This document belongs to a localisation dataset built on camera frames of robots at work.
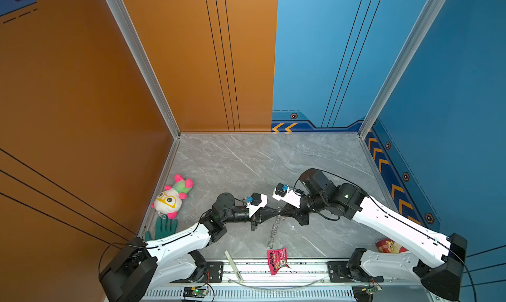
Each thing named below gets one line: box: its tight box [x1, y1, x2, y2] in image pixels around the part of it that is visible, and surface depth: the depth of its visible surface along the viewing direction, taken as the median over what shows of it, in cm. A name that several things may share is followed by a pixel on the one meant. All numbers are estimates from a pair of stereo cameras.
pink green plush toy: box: [150, 174, 195, 220], surface depth 88 cm
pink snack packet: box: [267, 247, 292, 276], surface depth 77 cm
